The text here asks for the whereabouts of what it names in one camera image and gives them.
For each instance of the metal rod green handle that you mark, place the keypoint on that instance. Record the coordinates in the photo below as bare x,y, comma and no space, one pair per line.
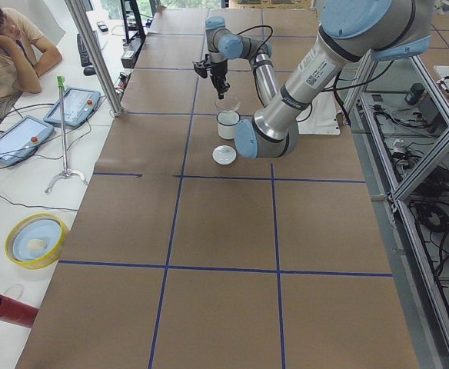
66,171

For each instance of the brown paper table cover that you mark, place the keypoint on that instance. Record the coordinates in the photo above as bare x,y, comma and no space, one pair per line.
174,261

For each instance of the near teach pendant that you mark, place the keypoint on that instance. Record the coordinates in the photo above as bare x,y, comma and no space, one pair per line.
21,140

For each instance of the seated person beige shirt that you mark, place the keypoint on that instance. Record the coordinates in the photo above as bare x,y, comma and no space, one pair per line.
26,54

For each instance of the far teach pendant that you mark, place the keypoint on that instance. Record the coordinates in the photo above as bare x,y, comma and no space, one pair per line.
79,103

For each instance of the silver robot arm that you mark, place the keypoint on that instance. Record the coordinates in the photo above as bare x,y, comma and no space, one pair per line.
387,30

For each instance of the white enamel cup lid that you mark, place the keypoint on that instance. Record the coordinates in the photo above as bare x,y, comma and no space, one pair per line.
224,155

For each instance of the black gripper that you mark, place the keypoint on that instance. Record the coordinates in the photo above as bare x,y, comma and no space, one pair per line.
219,70

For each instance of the aluminium side frame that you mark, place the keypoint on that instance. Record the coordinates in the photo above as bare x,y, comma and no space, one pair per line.
402,110

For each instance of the teach pendant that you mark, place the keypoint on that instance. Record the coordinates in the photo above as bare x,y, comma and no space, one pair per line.
21,140
79,103

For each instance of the black computer mouse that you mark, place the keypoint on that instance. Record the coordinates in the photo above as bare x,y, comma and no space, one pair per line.
89,70

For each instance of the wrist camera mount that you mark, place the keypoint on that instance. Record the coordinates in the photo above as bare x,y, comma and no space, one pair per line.
202,67

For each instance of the aluminium frame post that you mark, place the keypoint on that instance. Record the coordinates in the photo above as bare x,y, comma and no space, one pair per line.
83,25

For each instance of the white enamel cup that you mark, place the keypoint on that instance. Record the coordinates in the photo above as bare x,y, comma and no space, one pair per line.
227,124

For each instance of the red cylinder tube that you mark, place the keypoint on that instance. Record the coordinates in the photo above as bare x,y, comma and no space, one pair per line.
15,312

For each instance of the clear plastic funnel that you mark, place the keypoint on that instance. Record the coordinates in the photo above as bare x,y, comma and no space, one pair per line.
227,104

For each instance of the yellow tape roll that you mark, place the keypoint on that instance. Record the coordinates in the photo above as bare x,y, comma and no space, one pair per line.
36,241

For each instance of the black keyboard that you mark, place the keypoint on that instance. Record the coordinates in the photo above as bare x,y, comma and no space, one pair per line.
83,52

